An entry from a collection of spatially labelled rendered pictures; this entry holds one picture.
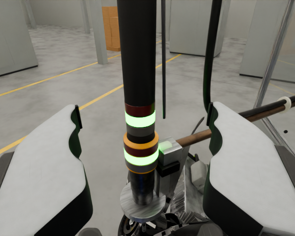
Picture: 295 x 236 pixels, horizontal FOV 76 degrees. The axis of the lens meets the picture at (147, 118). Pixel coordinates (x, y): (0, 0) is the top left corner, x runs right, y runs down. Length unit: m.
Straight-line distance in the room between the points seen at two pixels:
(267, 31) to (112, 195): 4.90
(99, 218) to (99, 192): 0.29
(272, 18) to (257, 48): 0.67
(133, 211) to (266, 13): 5.45
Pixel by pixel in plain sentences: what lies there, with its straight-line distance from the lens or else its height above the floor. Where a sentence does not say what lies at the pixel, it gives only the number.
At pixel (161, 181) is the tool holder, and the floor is 1.50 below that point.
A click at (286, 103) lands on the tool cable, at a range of 0.44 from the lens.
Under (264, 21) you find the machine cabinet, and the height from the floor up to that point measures 1.33.
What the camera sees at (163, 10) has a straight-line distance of 0.18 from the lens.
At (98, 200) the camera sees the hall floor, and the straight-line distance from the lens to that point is 2.16.
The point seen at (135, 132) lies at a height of 1.59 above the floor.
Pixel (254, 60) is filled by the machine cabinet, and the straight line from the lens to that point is 5.72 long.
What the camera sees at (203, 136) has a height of 1.55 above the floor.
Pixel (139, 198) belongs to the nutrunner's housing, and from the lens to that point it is 0.29.
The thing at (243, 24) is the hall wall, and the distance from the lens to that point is 12.33.
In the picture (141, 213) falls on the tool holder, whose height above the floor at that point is 1.46.
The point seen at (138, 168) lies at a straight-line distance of 0.24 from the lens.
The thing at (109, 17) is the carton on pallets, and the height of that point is 1.24.
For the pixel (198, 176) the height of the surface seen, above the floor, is 1.16.
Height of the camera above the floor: 1.72
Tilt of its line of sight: 31 degrees down
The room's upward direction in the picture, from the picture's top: straight up
